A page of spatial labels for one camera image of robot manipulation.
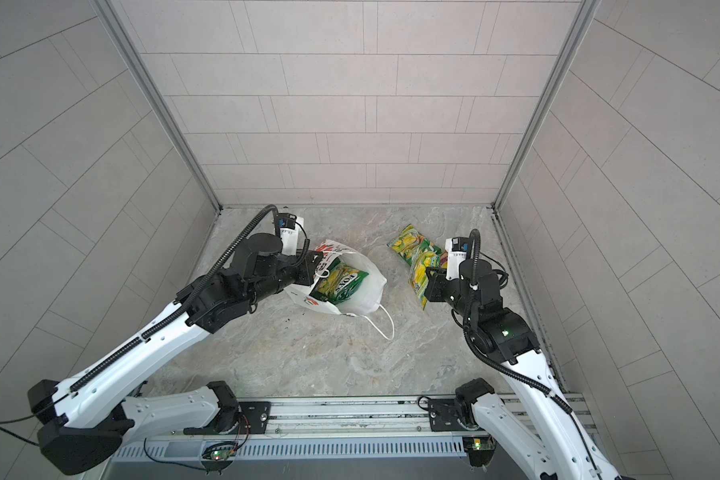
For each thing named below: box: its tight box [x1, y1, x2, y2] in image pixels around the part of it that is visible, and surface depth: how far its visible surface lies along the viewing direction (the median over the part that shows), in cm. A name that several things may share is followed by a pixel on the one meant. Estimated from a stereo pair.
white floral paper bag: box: [284, 239, 395, 340], surface depth 83 cm
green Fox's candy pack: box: [386, 224, 442, 268], surface depth 103 cm
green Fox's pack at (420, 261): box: [409, 248, 441, 310], surface depth 72 cm
